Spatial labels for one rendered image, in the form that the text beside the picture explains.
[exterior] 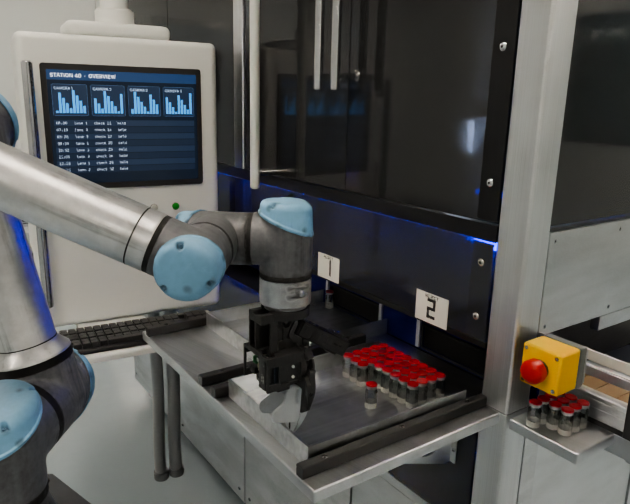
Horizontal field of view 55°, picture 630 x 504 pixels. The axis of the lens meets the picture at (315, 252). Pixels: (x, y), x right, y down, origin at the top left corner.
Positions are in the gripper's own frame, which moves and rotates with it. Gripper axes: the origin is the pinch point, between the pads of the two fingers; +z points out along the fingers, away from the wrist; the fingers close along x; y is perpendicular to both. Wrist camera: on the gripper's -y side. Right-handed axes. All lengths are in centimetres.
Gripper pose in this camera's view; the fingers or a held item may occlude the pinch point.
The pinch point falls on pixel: (295, 423)
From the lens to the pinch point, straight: 97.6
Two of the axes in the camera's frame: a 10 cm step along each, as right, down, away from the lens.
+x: 5.7, 2.2, -7.9
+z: -0.2, 9.7, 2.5
